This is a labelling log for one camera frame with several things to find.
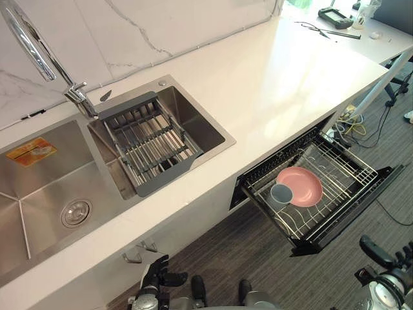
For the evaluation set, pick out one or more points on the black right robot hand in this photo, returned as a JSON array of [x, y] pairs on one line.
[[371, 247]]

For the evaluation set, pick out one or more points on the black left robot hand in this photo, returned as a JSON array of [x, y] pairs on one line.
[[155, 274]]

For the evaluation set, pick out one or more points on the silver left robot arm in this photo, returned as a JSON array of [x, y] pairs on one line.
[[146, 298]]

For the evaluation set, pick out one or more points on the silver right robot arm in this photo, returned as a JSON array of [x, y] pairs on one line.
[[385, 287]]

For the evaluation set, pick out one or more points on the black dishwasher drawer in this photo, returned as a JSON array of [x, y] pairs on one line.
[[326, 239]]

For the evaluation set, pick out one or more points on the round steel sink strainer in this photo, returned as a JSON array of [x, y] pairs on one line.
[[76, 213]]

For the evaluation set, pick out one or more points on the grey cup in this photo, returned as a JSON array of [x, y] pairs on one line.
[[281, 193]]

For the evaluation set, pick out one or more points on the stainless steel double sink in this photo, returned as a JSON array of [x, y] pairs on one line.
[[58, 187]]

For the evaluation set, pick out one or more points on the grey sink drain rack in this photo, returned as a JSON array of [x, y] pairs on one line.
[[151, 142]]

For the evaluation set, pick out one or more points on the orange sticker on sink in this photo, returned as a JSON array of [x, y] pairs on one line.
[[30, 151]]

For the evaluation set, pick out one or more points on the round steel sink hole cap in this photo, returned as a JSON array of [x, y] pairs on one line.
[[161, 83]]

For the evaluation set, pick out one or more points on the clear plastic cup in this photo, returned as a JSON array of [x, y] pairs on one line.
[[360, 17]]

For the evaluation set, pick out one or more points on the dark left robot foot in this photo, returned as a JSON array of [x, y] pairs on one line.
[[198, 287]]

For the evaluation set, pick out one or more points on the dark robot foot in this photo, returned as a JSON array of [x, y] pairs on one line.
[[198, 287], [245, 287]]

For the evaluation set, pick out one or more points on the silver robot body and legs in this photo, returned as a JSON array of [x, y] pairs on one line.
[[222, 302]]

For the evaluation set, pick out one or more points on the pink plate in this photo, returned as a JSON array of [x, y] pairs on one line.
[[306, 185]]

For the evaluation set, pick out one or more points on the dark right robot foot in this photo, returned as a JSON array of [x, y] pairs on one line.
[[245, 287]]

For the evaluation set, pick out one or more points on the person's foot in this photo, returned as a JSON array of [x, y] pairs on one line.
[[409, 116]]

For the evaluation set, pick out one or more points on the black office chair base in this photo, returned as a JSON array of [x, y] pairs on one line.
[[398, 82]]

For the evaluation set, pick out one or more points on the white table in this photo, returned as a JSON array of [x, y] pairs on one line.
[[380, 42]]

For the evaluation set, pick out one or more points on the small white round object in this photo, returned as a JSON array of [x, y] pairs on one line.
[[373, 35]]

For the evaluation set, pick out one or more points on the long black strip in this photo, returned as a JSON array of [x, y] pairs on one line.
[[326, 31]]

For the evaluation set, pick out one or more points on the green and black handheld controller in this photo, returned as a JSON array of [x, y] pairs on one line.
[[335, 16]]

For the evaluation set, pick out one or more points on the dark monitor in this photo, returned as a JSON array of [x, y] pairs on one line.
[[395, 13]]

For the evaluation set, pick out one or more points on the chrome kitchen faucet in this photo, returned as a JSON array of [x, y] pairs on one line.
[[38, 56]]

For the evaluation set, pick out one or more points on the metal wall hook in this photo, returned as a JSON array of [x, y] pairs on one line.
[[132, 256], [150, 246]]

